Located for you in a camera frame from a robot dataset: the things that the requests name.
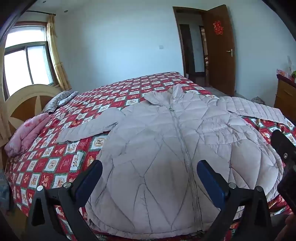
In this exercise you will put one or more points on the dark bundle on floor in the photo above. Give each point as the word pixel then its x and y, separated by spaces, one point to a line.
pixel 257 100

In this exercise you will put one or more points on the brown wooden door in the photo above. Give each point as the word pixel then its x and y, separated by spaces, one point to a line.
pixel 219 67

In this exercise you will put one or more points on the pink folded quilt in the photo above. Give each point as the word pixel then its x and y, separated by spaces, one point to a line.
pixel 25 132

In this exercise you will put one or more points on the beige quilted down jacket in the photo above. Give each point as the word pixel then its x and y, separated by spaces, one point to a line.
pixel 161 139

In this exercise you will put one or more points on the red paper door decoration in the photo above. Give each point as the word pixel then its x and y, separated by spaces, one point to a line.
pixel 218 27

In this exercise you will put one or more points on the wooden dresser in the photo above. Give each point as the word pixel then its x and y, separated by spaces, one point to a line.
pixel 285 95

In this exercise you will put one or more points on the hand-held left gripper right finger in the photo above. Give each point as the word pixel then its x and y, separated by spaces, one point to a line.
pixel 211 185

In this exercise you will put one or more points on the striped grey pillow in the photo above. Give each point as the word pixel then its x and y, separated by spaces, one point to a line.
pixel 59 100

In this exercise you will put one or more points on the dark curtain rod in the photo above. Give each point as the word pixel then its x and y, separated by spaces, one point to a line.
pixel 41 12

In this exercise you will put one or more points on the yellow curtain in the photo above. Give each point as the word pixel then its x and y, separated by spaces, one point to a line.
pixel 56 58

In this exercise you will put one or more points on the clutter on dresser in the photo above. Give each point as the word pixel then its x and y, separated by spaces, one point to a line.
pixel 288 74

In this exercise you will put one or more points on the cream wooden headboard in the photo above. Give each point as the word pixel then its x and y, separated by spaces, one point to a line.
pixel 22 97

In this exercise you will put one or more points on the window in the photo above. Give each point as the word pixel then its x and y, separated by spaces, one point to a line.
pixel 27 62

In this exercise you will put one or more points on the brown door frame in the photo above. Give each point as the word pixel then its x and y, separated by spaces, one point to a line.
pixel 179 41

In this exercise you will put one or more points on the red printed blanket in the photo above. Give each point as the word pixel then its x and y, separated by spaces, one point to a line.
pixel 57 162

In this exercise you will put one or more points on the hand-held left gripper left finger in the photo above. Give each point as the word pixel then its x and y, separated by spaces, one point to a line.
pixel 90 179

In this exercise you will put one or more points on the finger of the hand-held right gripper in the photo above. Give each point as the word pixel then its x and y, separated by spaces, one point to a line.
pixel 283 144

